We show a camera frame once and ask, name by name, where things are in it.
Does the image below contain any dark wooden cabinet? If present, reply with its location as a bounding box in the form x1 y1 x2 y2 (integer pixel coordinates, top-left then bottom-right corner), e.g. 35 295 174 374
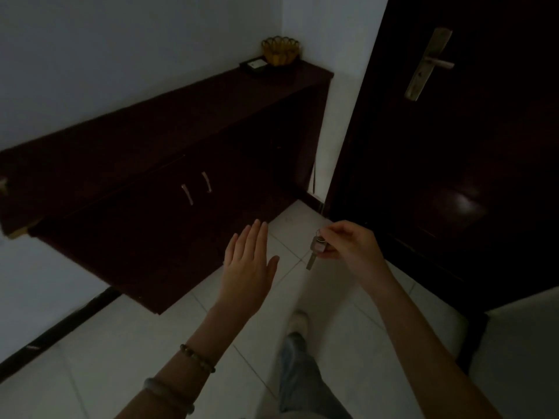
0 60 335 315

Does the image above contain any person's blue jeans leg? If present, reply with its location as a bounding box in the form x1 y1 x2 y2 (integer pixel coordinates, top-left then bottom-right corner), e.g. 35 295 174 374
277 332 353 419

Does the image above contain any dark wooden door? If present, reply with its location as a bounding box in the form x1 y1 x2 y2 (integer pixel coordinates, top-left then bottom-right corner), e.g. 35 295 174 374
322 0 559 317

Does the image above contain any dark baseboard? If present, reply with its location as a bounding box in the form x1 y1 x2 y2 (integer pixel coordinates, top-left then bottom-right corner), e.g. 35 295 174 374
0 286 122 384

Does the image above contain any person's left hand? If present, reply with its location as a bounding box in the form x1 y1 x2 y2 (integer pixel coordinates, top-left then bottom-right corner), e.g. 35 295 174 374
215 219 280 320

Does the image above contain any beaded bracelet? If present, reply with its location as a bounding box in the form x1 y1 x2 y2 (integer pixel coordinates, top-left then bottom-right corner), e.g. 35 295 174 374
179 343 216 374

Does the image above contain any person's right hand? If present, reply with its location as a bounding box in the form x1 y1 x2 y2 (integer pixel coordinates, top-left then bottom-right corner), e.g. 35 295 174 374
316 220 396 297

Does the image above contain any pale jade bangle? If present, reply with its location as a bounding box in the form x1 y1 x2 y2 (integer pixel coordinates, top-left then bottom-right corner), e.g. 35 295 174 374
144 377 196 416

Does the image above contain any person's left forearm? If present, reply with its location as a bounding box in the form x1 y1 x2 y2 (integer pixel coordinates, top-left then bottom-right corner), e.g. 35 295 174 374
114 303 250 419

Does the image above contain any small black box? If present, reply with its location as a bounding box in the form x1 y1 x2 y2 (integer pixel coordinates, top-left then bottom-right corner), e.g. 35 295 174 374
239 57 271 75

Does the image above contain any person's right forearm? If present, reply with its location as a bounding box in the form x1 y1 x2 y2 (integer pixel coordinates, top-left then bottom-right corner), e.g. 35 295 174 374
371 275 503 419

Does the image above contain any silver key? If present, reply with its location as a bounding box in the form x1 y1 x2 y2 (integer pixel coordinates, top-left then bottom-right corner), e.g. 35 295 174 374
305 231 328 271

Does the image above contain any yellow scalloped basket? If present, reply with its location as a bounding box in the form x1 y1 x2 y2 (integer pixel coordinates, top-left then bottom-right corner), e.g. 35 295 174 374
261 35 301 67

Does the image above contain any person's white shoe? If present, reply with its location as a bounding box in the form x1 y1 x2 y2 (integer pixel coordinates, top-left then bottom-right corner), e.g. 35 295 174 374
286 310 312 339

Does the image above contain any brass door lever handle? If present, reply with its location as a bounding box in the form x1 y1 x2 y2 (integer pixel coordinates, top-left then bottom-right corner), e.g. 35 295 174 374
404 27 455 102

